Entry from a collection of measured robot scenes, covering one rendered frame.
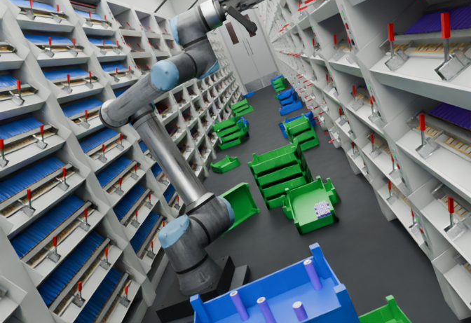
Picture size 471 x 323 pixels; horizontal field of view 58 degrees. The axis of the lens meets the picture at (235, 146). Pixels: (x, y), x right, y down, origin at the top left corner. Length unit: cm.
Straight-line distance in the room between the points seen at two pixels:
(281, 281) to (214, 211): 90
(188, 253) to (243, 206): 100
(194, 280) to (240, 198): 100
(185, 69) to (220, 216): 73
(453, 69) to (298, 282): 55
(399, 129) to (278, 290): 50
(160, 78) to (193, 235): 70
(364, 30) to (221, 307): 73
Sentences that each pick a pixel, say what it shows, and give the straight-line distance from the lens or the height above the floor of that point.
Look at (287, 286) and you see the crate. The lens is 98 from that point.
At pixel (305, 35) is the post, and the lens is 250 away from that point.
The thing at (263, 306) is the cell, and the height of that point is 46.
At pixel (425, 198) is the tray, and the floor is 38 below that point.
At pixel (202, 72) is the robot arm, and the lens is 143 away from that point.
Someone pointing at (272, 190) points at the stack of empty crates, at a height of 11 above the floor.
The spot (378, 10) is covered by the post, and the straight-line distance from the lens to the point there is 112.
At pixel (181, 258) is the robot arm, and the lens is 176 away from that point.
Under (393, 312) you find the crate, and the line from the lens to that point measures 145.
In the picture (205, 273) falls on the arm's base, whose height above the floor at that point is 18.
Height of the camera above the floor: 90
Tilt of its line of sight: 10 degrees down
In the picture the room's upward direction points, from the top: 24 degrees counter-clockwise
